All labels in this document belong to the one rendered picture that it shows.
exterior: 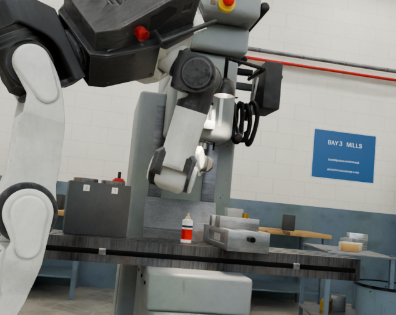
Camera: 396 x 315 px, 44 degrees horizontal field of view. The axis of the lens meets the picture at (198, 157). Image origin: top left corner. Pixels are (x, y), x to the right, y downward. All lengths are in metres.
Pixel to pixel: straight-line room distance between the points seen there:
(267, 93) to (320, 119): 4.55
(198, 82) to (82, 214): 0.75
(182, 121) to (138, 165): 0.93
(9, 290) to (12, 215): 0.18
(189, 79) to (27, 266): 0.59
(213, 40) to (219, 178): 0.70
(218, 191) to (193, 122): 0.98
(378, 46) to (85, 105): 4.01
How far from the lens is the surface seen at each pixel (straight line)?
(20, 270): 1.20
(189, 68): 1.25
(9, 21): 1.26
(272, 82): 2.19
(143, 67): 1.33
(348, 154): 6.81
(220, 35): 1.83
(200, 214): 2.19
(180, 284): 1.60
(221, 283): 1.63
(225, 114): 1.80
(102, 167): 6.02
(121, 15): 1.21
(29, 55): 1.22
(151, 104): 2.23
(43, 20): 1.27
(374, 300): 3.74
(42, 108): 1.21
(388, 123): 7.16
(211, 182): 2.23
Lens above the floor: 1.07
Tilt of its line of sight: 6 degrees up
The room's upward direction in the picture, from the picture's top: 5 degrees clockwise
